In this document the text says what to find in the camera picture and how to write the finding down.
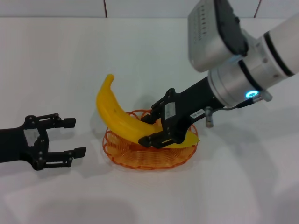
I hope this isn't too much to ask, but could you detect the yellow plastic banana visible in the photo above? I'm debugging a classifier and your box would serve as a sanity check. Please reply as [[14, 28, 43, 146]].
[[96, 74, 201, 149]]

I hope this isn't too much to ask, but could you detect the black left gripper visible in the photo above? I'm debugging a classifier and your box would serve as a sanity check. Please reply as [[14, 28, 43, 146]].
[[0, 113, 87, 171]]

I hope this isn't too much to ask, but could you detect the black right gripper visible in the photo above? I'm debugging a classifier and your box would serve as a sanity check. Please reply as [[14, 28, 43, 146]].
[[138, 77, 221, 149]]

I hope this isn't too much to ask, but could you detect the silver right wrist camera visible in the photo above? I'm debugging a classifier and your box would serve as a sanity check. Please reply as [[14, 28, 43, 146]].
[[187, 0, 249, 73]]

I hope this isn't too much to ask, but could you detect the orange wire basket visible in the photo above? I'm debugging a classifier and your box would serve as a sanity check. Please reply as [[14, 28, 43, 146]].
[[103, 109, 199, 170]]

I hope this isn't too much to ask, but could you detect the right arm cable with plug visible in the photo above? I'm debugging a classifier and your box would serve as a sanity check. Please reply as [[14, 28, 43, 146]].
[[205, 91, 273, 128]]

